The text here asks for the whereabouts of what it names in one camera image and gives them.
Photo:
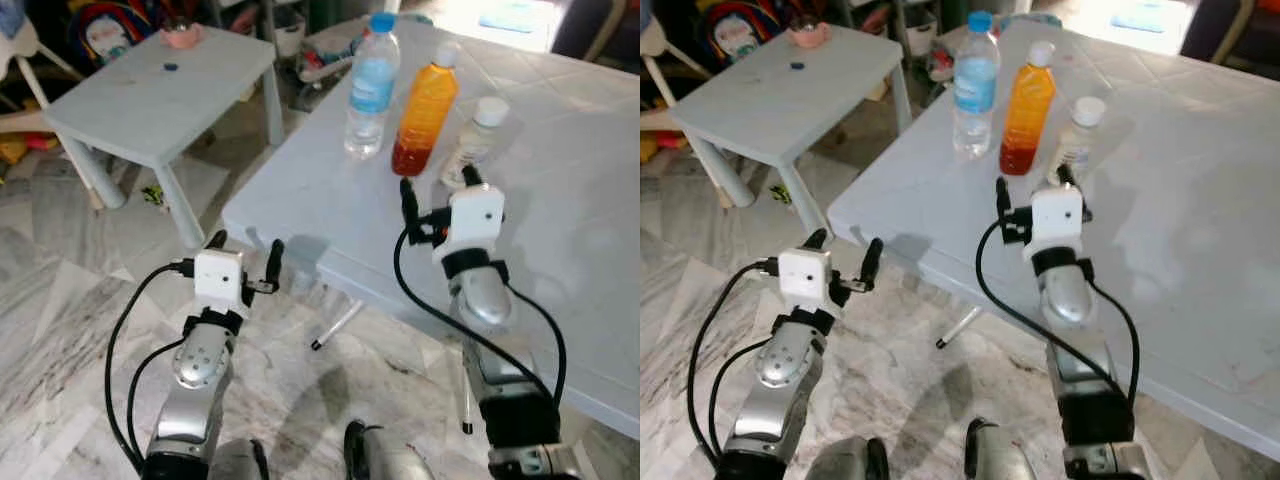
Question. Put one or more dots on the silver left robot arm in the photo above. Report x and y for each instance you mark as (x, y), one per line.
(200, 365)
(785, 365)

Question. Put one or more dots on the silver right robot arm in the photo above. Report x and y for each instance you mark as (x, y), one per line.
(485, 300)
(1070, 295)

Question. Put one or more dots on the small clear white capped bottle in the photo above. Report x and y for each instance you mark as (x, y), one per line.
(478, 135)
(1080, 130)

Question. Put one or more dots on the white capped orange juice bottle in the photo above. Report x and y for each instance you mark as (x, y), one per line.
(425, 110)
(1028, 110)

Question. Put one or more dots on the large pale blue plastic table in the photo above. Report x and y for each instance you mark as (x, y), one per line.
(560, 150)
(1180, 150)

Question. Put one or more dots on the blue capped water bottle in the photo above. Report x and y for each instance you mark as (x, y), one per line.
(977, 90)
(372, 90)

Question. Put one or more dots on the small pale blue plastic table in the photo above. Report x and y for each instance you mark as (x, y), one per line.
(150, 100)
(780, 100)

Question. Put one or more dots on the robot left leg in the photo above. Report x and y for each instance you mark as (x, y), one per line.
(845, 465)

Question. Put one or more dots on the robot leg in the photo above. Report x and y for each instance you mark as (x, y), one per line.
(1000, 460)
(845, 465)
(385, 460)

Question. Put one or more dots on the pink bowl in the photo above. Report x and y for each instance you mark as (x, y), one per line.
(808, 38)
(183, 40)

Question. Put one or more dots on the robot right leg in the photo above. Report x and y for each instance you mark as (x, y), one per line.
(1000, 460)
(385, 460)

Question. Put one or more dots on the colourful printed backpack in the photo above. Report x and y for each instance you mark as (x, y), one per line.
(110, 35)
(745, 30)

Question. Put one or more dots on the white plastic chair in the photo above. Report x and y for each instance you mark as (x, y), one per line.
(25, 45)
(655, 45)

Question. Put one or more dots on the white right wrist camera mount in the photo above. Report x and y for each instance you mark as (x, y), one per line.
(470, 220)
(1058, 215)

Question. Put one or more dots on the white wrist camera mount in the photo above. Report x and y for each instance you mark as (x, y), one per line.
(805, 277)
(1058, 215)
(470, 220)
(218, 278)

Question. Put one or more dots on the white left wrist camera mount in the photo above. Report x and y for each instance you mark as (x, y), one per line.
(218, 278)
(805, 277)

